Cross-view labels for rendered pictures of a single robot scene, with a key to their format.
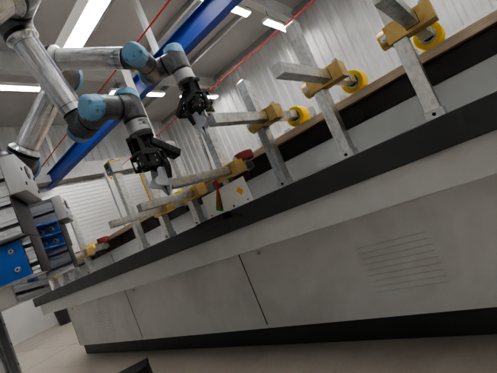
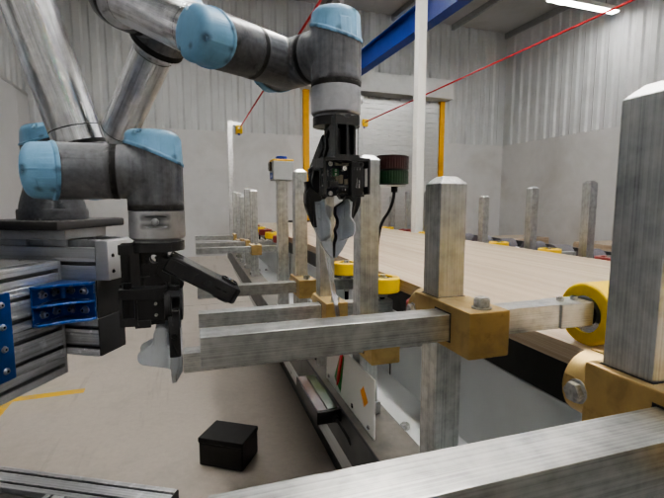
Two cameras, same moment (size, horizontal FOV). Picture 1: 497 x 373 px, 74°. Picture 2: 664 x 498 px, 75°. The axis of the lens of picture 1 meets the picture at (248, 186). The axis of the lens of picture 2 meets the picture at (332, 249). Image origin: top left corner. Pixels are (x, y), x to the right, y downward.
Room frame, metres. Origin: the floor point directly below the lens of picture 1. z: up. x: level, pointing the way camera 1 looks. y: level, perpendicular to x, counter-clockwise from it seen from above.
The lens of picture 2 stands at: (0.64, -0.29, 1.08)
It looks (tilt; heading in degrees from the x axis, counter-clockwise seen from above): 6 degrees down; 33
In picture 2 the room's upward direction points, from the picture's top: straight up
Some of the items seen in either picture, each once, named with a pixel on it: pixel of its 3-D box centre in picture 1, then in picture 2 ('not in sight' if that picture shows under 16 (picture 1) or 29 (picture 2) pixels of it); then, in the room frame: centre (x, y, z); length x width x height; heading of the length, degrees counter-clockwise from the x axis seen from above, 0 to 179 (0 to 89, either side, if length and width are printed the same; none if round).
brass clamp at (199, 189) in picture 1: (192, 193); (328, 306); (1.46, 0.24, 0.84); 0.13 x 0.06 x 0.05; 50
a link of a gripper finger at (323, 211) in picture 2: (200, 122); (327, 229); (1.19, 0.07, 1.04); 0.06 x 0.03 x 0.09; 50
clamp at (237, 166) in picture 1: (229, 171); (371, 336); (1.30, 0.05, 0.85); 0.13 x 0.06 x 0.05; 50
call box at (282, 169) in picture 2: (114, 168); (281, 171); (1.80, 0.65, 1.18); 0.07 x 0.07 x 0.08; 50
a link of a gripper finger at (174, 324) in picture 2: (163, 166); (173, 326); (1.03, 0.22, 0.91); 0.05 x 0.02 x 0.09; 50
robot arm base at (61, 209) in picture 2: not in sight; (52, 199); (1.17, 0.85, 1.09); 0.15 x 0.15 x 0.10
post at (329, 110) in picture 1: (321, 92); (638, 443); (0.99, -0.32, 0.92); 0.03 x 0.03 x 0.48; 50
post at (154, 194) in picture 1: (154, 194); (299, 253); (1.63, 0.45, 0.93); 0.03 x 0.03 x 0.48; 50
